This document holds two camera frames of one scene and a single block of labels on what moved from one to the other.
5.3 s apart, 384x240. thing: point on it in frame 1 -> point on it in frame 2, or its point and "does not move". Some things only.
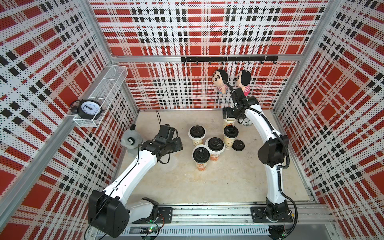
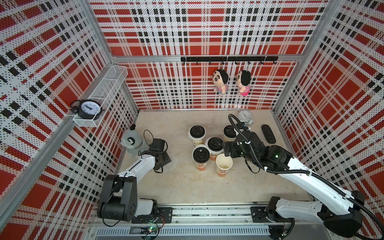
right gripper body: [232, 112] -> [237, 151]
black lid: [215, 144] does not move
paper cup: [229, 122] -> [223, 163]
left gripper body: [174, 146] -> [165, 159]
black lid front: [201, 155] does not move
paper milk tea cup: [228, 141] does not move
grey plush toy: [131, 139] does not move
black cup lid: [197, 131] does not move
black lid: [230, 131] does not move
